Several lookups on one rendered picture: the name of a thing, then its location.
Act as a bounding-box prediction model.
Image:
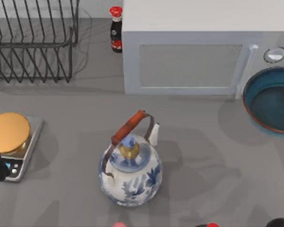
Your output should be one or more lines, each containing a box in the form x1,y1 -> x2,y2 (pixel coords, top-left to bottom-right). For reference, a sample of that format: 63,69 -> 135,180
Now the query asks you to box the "blue and white teapot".
98,109 -> 163,208

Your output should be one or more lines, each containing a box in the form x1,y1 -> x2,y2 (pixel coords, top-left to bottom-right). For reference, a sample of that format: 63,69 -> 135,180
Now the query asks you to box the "dark bottle with red cap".
109,6 -> 123,53

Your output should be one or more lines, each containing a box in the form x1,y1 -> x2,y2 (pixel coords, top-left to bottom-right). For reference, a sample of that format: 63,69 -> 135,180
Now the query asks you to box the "pale microwave oven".
122,0 -> 284,100

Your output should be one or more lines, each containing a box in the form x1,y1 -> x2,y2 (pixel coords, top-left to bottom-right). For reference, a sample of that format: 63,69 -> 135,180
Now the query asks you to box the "silver kitchen scale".
0,115 -> 44,183

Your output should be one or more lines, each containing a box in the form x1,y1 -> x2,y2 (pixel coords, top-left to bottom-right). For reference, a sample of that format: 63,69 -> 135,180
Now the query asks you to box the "blue pan with brown rim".
242,67 -> 284,135

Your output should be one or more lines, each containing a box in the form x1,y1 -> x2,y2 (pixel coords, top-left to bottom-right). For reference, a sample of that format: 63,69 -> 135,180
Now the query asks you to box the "round microwave knob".
263,46 -> 284,63

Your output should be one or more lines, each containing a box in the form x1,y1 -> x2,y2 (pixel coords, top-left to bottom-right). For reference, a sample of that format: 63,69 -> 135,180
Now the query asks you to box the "dark bottle with red label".
266,215 -> 284,227

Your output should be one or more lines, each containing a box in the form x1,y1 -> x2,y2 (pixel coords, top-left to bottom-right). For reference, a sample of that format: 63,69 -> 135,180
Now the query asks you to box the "white microwave door handle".
235,44 -> 259,100

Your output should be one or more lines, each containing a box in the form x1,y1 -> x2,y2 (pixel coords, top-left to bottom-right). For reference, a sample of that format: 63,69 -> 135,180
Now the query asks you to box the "black wire dish rack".
0,0 -> 80,84

